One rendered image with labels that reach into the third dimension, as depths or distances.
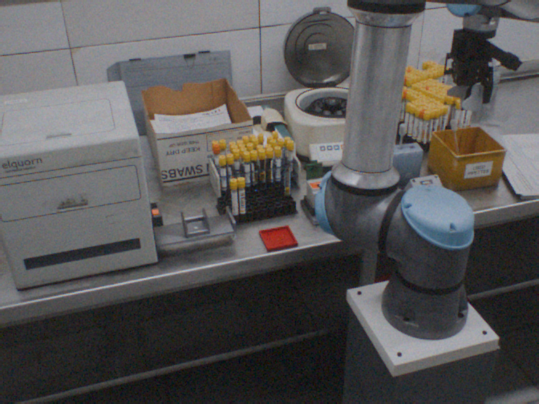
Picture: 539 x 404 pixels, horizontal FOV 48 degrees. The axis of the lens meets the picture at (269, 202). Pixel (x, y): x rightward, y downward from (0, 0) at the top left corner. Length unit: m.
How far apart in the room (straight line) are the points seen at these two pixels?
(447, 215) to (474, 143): 0.68
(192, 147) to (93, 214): 0.39
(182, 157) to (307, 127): 0.32
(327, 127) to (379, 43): 0.64
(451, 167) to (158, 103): 0.80
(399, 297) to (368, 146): 0.27
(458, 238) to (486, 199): 0.55
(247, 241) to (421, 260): 0.45
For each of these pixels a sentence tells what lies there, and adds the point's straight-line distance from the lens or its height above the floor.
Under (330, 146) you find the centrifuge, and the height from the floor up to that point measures 0.93.
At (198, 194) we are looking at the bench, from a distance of 1.49.
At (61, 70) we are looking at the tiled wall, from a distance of 1.75.
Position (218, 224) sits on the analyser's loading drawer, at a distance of 1.31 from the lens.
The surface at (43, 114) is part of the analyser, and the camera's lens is 1.26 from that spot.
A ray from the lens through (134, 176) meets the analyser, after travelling 1.17.
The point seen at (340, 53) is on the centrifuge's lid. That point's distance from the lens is 1.83.
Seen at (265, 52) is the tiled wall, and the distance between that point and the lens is 1.82.
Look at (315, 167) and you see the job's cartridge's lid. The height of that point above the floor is 0.98.
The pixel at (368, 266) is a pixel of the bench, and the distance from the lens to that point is 1.45.
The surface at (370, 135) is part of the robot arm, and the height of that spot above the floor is 1.23.
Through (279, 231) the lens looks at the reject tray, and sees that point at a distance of 1.35.
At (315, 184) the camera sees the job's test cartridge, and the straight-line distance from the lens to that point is 1.37.
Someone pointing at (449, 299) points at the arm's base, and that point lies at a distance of 1.07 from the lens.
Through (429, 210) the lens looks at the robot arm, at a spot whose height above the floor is 1.13.
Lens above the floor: 1.67
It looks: 33 degrees down
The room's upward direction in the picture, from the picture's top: 1 degrees counter-clockwise
